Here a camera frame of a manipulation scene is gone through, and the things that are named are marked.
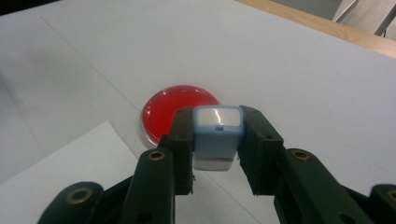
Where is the white desk frame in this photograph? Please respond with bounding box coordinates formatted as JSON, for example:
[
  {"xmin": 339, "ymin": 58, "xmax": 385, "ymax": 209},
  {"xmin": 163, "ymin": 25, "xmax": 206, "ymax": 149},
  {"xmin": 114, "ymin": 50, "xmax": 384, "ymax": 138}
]
[{"xmin": 331, "ymin": 0, "xmax": 396, "ymax": 36}]

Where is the small blue stamp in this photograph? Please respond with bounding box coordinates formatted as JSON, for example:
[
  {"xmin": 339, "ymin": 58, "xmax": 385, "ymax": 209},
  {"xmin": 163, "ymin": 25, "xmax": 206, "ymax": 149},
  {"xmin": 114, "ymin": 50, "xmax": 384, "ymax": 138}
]
[{"xmin": 191, "ymin": 105, "xmax": 246, "ymax": 172}]

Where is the small white paper sheet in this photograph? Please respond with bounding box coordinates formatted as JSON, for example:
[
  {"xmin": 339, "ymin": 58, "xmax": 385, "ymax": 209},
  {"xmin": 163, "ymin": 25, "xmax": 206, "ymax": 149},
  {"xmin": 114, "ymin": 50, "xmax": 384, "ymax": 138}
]
[{"xmin": 0, "ymin": 120, "xmax": 281, "ymax": 224}]

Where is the round red ink pad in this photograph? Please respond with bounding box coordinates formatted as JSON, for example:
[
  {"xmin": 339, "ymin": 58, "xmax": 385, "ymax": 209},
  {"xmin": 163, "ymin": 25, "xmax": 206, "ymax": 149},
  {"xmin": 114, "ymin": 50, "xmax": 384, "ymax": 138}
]
[{"xmin": 140, "ymin": 84, "xmax": 220, "ymax": 147}]

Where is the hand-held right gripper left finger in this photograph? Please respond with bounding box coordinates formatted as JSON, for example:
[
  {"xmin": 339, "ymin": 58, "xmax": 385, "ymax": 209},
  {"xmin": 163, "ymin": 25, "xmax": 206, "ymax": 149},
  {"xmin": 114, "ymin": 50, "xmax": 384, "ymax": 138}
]
[{"xmin": 119, "ymin": 105, "xmax": 195, "ymax": 224}]

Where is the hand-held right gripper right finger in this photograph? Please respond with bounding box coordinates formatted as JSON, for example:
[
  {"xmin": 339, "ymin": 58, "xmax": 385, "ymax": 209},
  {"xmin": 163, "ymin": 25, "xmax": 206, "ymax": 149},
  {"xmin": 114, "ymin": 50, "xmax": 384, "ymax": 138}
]
[{"xmin": 237, "ymin": 105, "xmax": 375, "ymax": 224}]

